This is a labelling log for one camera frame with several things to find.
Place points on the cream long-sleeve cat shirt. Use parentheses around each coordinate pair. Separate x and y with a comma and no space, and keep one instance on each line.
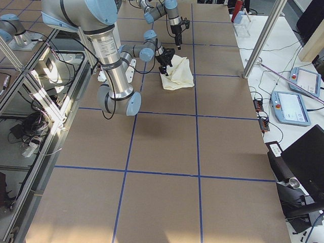
(179,75)

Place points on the far teach pendant tablet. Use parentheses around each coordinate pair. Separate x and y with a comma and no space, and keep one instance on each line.
(306,79)

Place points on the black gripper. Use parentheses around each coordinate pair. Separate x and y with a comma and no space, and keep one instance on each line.
(175,30)
(161,59)

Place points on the red cylindrical bottle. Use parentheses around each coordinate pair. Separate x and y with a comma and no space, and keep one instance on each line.
(238,6)

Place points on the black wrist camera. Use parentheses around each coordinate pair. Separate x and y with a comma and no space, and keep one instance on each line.
(168,54)
(185,22)

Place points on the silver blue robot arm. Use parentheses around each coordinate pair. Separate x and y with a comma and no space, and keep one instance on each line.
(170,10)
(96,19)

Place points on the black laptop monitor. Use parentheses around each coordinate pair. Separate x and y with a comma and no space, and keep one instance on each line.
(305,160)

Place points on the aluminium frame post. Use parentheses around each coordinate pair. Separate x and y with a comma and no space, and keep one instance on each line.
(264,35)

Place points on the near teach pendant tablet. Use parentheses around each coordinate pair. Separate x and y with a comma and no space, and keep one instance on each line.
(289,108)

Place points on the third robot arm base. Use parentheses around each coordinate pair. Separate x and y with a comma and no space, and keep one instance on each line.
(15,34)

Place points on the teach pendant tablet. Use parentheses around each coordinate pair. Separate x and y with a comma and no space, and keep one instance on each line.
(306,79)
(289,108)

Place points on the pink reach grabber stick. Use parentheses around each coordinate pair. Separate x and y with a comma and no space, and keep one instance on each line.
(290,82)

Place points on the blue plastic cup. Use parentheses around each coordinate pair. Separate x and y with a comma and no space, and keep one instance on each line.
(238,18)

